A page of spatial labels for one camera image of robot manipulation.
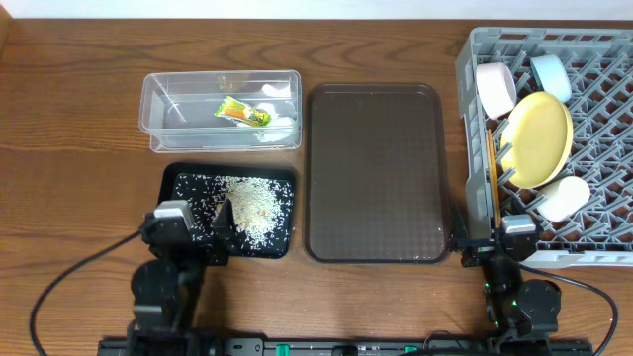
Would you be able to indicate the white cup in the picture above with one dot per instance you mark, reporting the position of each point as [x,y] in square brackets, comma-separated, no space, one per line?
[563,198]

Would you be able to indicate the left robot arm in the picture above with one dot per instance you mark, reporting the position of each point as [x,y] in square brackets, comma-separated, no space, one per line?
[167,289]

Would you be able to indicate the rice pile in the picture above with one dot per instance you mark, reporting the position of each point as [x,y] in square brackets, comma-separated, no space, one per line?
[262,209]

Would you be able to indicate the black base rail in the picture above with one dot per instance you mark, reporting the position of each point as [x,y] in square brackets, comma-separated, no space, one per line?
[259,347]

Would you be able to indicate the yellow plate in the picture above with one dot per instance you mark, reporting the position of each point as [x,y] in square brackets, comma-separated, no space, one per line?
[540,134]

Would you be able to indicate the white napkin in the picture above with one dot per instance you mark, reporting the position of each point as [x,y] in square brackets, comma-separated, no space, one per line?
[279,104]

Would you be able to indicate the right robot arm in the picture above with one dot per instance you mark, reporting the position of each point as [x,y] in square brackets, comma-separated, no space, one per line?
[525,312]

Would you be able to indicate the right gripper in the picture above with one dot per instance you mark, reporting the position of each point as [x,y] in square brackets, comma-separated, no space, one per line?
[487,250]

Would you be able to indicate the pink bowl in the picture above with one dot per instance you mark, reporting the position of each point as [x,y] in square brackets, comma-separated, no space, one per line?
[496,89]

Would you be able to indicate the clear plastic bin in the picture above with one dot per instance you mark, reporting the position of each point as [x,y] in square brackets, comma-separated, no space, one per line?
[177,110]

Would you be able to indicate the black waste tray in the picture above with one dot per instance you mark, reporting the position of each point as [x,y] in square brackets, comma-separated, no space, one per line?
[172,170]

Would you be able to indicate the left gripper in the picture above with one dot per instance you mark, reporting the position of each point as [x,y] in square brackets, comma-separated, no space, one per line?
[196,244]

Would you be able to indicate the green snack wrapper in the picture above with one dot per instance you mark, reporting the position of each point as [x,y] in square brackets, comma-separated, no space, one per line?
[233,109]

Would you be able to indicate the light blue bowl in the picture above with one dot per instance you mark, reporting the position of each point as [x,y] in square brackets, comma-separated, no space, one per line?
[551,75]

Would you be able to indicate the grey dishwasher rack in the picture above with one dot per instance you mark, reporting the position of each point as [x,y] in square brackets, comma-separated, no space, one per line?
[599,66]

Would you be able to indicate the dark brown serving tray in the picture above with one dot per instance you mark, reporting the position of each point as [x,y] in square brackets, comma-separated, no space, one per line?
[376,175]

